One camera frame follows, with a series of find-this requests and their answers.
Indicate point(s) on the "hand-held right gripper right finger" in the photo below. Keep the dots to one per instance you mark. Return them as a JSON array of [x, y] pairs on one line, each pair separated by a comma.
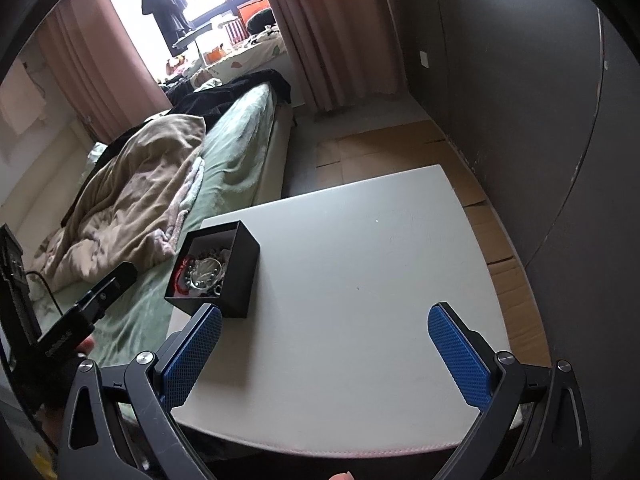
[[460, 355]]

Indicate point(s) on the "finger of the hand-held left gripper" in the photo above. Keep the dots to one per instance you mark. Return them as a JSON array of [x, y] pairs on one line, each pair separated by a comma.
[[112, 287]]

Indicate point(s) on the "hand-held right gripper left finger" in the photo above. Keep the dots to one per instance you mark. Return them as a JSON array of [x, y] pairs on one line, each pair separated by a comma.
[[192, 360]]

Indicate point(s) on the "black jewelry box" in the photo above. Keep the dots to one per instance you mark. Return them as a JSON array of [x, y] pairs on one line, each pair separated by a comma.
[[240, 280]]

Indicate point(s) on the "person's left hand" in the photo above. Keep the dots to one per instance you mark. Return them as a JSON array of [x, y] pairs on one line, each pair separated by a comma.
[[87, 346]]

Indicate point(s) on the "beige blanket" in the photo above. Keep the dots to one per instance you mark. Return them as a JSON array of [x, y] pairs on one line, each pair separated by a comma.
[[130, 185]]

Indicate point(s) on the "bed with beige blanket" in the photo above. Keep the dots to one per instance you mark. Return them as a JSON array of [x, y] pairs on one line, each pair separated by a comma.
[[240, 150]]

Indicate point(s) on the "cream hanging towel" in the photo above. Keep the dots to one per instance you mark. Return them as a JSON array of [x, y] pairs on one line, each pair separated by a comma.
[[20, 100]]

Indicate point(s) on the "pink curtain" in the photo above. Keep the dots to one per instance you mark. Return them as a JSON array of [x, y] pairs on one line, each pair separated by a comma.
[[110, 60], [325, 35]]

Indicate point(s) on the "black clothing pile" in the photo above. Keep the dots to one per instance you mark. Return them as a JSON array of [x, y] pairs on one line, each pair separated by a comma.
[[230, 87]]

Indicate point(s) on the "windowsill printed cloth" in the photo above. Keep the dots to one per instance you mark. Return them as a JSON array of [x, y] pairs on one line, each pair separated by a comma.
[[245, 60]]

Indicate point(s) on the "red striped box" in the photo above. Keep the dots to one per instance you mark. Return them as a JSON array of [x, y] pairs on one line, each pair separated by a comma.
[[235, 30]]

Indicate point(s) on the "hanging dark garment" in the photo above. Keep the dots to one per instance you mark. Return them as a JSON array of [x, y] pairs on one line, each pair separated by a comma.
[[165, 0]]

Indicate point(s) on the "white wall socket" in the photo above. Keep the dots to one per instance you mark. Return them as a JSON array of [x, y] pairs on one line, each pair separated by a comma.
[[424, 59]]

